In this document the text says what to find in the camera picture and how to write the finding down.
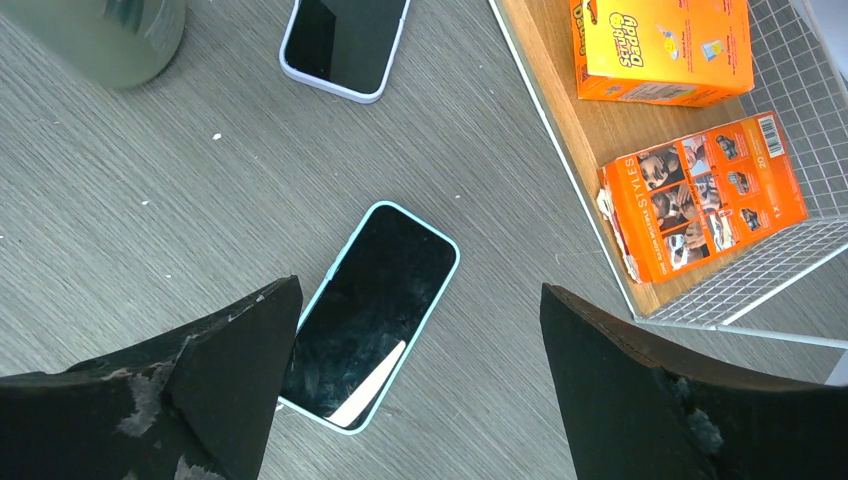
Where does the white wire wooden shelf rack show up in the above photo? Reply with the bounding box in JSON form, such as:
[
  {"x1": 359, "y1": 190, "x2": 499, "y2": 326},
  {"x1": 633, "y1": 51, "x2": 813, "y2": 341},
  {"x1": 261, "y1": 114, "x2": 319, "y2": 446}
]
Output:
[{"x1": 491, "y1": 1, "x2": 847, "y2": 333}]

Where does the orange yellow sponge box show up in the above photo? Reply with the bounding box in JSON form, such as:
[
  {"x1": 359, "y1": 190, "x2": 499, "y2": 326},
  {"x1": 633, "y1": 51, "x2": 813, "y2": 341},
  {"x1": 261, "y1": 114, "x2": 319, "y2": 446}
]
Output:
[{"x1": 569, "y1": 0, "x2": 755, "y2": 107}]

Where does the green soap pump bottle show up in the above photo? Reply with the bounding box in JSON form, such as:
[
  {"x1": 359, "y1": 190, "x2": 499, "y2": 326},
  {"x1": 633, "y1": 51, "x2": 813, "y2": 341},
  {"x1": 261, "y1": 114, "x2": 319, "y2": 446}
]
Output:
[{"x1": 1, "y1": 0, "x2": 187, "y2": 89}]

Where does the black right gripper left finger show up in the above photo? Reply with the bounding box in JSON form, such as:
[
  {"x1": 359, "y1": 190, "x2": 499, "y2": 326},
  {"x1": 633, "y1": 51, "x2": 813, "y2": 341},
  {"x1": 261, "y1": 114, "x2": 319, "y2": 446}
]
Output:
[{"x1": 1, "y1": 276, "x2": 303, "y2": 479}]

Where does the orange razor box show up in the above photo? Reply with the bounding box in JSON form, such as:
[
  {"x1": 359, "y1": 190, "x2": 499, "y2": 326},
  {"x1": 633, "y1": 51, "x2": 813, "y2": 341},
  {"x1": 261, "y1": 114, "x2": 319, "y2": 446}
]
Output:
[{"x1": 597, "y1": 111, "x2": 808, "y2": 283}]

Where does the phone in light blue case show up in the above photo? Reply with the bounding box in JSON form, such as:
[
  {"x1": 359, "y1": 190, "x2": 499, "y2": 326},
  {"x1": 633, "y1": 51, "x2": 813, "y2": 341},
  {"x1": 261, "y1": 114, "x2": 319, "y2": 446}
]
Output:
[{"x1": 278, "y1": 201, "x2": 460, "y2": 435}]

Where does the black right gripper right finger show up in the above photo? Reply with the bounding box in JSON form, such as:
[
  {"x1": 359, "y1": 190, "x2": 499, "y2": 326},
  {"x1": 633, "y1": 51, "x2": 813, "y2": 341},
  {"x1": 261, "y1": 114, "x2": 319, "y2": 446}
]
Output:
[{"x1": 539, "y1": 284, "x2": 847, "y2": 479}]

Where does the phone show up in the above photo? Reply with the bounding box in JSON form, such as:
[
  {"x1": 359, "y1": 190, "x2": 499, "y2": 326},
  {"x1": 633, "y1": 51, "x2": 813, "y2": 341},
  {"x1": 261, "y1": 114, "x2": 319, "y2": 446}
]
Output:
[
  {"x1": 278, "y1": 0, "x2": 410, "y2": 104},
  {"x1": 278, "y1": 201, "x2": 460, "y2": 435}
]

